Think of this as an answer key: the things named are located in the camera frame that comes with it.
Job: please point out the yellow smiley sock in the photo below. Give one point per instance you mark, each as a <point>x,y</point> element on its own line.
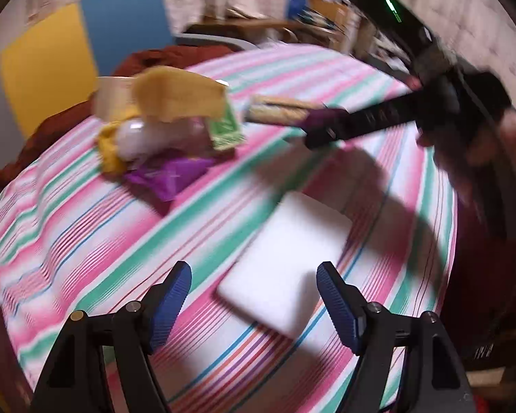
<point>110,162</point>

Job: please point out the green white small box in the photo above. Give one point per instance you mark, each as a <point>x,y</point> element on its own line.
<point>225,132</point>

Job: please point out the cream cardboard box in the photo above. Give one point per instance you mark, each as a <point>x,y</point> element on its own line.
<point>113,95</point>

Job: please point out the clear plastic bottle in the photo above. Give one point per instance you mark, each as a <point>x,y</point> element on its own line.
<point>138,138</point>

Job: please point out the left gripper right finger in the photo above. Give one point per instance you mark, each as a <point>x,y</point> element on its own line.
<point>432,377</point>

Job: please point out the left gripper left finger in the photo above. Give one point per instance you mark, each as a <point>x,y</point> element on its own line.
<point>74,374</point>

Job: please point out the white foam block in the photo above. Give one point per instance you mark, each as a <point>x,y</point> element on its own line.
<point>274,280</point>

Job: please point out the wooden side desk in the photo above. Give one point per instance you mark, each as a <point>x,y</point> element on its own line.
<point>338,32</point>

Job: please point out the person right hand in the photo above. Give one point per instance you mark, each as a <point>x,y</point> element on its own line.
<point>482,150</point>

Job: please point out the yellow sponge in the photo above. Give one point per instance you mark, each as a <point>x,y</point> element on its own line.
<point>165,94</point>

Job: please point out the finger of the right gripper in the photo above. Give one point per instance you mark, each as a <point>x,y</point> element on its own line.
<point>328,125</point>

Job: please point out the grey yellow blue headboard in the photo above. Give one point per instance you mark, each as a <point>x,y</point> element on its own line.
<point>57,62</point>

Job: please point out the striped pink green bedspread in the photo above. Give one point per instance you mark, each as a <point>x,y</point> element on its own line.
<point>70,239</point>

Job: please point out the purple snack packet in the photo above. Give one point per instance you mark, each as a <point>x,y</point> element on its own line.
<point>168,174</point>

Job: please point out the small cracker packet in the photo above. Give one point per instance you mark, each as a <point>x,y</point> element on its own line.
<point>279,111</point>

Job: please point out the dark red blanket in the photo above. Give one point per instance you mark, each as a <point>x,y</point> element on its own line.
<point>54,127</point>

